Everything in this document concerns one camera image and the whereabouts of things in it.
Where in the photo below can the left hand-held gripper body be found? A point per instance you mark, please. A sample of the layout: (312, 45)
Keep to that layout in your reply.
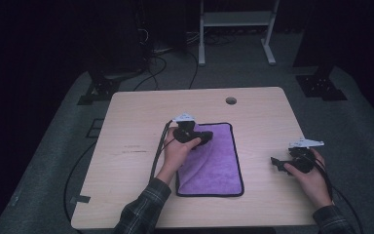
(185, 131)

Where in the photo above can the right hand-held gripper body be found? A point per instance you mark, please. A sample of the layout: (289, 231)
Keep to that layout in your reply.
(303, 159)

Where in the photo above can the purple towel with black trim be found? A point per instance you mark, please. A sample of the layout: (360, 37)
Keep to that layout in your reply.
(214, 162)

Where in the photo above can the person's left hand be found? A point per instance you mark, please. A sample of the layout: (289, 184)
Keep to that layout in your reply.
(177, 156)

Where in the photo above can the person's right hand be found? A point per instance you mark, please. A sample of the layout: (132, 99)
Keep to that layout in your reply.
(311, 185)

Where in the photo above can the black stand base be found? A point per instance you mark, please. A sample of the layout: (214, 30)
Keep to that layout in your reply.
(321, 86)
(102, 89)

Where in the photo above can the black floor tape marking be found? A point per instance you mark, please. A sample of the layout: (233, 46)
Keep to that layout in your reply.
(94, 128)

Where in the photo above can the grey tape piece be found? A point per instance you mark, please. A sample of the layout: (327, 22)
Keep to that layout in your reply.
(80, 199)

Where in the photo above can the white metal stand frame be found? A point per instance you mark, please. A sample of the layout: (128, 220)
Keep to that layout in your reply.
(237, 19)

